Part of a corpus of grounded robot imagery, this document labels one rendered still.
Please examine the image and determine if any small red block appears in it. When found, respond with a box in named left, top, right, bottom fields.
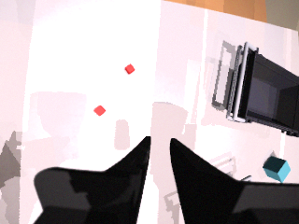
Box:
left=124, top=63, right=135, bottom=75
left=94, top=105, right=106, bottom=117

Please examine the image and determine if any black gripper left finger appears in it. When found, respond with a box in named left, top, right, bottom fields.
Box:
left=33, top=136, right=151, bottom=224

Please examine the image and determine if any light blue block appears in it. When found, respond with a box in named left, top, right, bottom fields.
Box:
left=263, top=156, right=291, bottom=183

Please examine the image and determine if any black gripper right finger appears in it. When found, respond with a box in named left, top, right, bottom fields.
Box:
left=169, top=138, right=299, bottom=224

